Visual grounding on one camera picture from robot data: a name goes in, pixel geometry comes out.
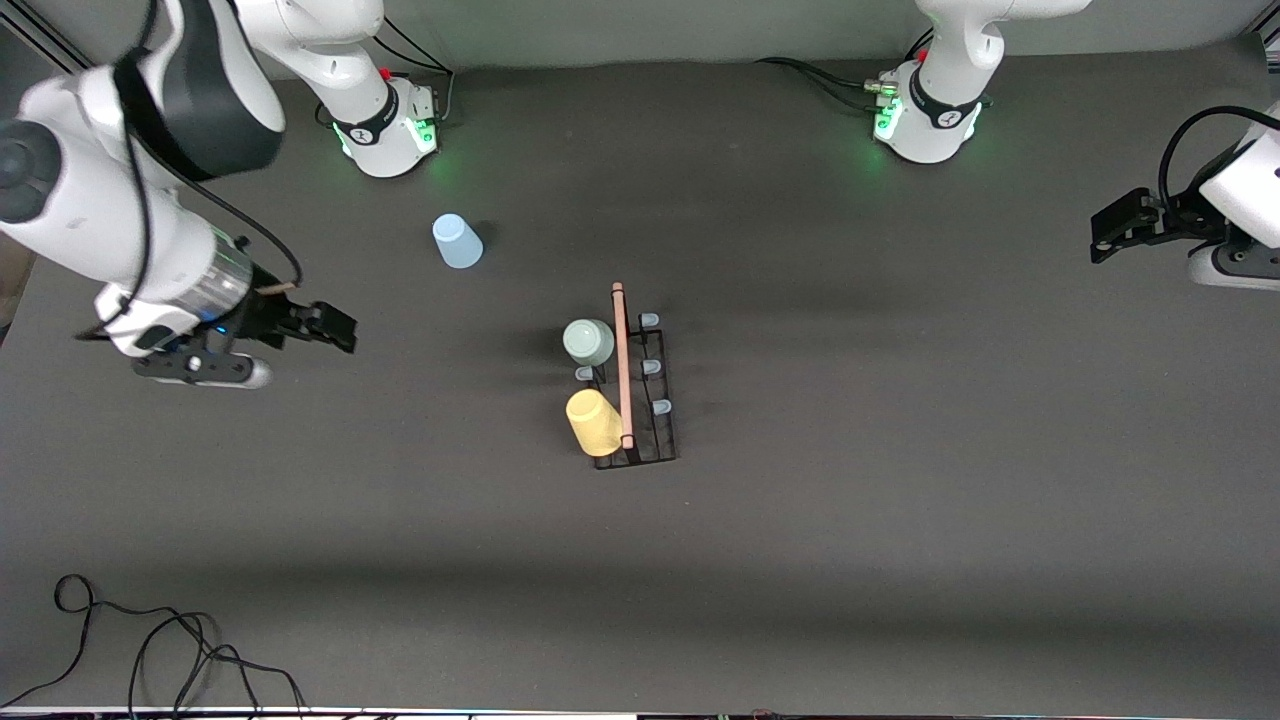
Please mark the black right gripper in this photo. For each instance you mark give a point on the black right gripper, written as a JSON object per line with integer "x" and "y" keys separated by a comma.
{"x": 266, "y": 315}

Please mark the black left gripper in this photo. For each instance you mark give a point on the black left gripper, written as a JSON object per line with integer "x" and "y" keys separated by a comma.
{"x": 1178, "y": 216}

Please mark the pale green plastic cup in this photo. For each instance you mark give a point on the pale green plastic cup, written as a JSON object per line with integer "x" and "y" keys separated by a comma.
{"x": 588, "y": 343}

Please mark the yellow plastic cup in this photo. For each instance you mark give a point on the yellow plastic cup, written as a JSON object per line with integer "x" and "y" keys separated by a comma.
{"x": 595, "y": 422}

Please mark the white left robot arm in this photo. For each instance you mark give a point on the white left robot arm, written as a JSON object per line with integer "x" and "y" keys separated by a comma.
{"x": 940, "y": 110}

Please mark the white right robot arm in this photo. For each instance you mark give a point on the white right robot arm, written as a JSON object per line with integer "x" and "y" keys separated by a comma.
{"x": 90, "y": 220}

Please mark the light blue plastic cup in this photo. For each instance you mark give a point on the light blue plastic cup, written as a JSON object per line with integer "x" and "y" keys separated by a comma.
{"x": 458, "y": 245}

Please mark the dark grey table cover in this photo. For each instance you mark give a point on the dark grey table cover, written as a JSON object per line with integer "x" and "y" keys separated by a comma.
{"x": 800, "y": 500}

